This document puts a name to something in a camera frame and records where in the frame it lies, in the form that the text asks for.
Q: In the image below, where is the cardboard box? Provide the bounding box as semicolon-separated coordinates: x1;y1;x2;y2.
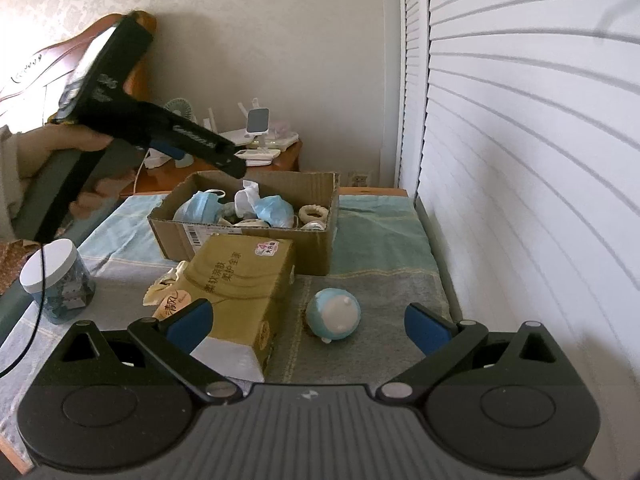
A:
147;170;341;277

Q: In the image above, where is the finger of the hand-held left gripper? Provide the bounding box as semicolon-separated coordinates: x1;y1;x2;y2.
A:
135;102;247;179

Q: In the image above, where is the person's left hand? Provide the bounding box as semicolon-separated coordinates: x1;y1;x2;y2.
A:
15;122;126;221

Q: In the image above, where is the round blue toy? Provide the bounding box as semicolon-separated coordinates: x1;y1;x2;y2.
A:
305;287;362;345

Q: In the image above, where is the grey bed sheet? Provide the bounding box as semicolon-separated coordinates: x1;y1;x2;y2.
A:
270;195;463;386

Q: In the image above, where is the brown patterned cloth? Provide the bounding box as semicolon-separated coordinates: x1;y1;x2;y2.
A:
0;239;38;306

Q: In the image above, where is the wooden bedside cabinet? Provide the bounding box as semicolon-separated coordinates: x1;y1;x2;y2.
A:
120;137;303;196

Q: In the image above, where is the small white desk fan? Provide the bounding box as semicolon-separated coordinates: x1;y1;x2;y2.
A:
162;97;198;170

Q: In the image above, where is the white louvred door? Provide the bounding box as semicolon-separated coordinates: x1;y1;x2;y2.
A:
395;0;432;193
417;0;640;480

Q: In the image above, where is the black cable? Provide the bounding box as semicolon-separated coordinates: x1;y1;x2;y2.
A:
0;240;48;376

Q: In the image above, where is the teal bed blanket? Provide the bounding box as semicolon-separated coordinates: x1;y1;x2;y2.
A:
0;192;443;461

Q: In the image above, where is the white router with antennas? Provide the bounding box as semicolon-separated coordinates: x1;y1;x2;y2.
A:
202;99;261;147

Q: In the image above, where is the white modem box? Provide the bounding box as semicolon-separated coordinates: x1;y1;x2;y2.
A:
260;127;301;152

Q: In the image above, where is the blue face mask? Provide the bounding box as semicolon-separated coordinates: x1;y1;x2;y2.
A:
172;189;226;223
252;195;296;228

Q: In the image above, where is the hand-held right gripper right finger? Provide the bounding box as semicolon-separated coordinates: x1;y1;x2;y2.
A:
375;302;573;406

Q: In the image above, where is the yellow tissue pack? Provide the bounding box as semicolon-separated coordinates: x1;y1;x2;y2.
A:
152;232;296;381

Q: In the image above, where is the wooden headboard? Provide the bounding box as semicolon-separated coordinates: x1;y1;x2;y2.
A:
0;10;158;126

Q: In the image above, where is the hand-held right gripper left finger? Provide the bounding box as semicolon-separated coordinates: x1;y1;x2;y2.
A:
45;299;238;403

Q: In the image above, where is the jar with white lid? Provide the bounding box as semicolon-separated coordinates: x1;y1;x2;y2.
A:
19;239;97;325

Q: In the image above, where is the white landline phone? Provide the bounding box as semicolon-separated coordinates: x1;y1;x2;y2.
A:
235;146;282;167

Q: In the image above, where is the white crumpled cloth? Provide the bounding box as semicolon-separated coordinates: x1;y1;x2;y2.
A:
234;179;261;218

